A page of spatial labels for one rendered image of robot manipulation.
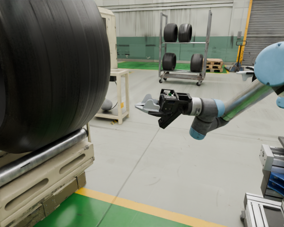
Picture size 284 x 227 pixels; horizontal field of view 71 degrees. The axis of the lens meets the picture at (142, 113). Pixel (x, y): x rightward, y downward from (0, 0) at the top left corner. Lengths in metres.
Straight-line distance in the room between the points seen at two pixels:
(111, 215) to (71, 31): 1.41
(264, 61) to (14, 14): 0.62
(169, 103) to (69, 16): 0.42
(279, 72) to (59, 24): 0.56
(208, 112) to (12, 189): 0.69
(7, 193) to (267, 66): 0.78
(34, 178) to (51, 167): 0.06
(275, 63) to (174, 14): 11.26
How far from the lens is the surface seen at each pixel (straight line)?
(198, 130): 0.89
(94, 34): 0.59
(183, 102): 0.77
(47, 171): 0.70
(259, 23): 11.71
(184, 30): 5.86
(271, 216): 1.61
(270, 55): 0.67
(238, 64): 8.89
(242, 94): 0.89
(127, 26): 12.59
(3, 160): 0.96
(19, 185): 0.68
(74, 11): 0.57
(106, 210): 1.74
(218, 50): 11.50
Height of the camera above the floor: 1.24
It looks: 20 degrees down
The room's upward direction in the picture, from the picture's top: straight up
